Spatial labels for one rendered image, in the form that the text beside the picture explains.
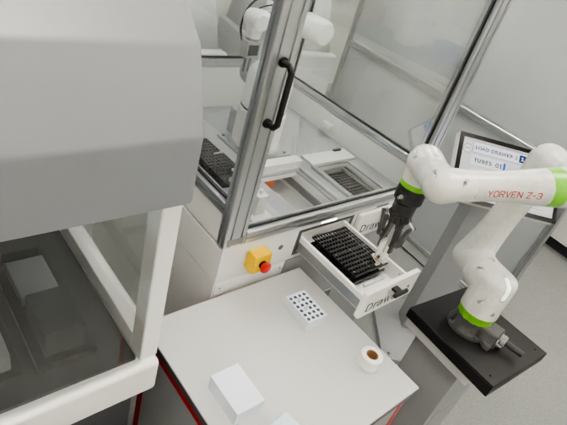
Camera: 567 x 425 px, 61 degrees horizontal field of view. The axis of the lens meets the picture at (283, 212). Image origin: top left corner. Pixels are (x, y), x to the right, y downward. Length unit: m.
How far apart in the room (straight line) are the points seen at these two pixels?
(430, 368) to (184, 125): 1.36
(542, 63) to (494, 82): 0.29
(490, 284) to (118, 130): 1.27
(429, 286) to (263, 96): 1.73
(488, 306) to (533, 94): 1.69
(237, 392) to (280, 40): 0.87
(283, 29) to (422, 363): 1.27
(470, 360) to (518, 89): 1.88
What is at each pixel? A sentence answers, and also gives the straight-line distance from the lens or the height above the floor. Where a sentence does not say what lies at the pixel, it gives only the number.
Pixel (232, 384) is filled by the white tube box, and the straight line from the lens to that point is 1.33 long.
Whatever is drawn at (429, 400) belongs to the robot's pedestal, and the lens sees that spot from 1.95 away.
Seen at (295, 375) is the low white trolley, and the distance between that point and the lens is 1.46.
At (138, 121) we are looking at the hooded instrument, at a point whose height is 1.53.
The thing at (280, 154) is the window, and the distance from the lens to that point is 1.41.
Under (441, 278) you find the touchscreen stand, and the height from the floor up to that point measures 0.44.
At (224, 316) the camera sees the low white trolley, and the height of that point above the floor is 0.76.
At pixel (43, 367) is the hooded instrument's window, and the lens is 1.07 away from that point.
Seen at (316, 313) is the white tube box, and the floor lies 0.80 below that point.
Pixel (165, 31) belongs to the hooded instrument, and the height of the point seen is 1.65.
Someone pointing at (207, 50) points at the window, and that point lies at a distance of 1.45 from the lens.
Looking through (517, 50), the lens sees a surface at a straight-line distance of 3.21.
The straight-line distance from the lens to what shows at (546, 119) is 3.11.
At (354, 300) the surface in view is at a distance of 1.61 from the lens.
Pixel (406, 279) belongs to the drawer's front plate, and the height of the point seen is 0.92.
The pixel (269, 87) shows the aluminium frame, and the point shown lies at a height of 1.46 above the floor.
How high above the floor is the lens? 1.88
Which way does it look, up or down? 33 degrees down
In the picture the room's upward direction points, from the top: 18 degrees clockwise
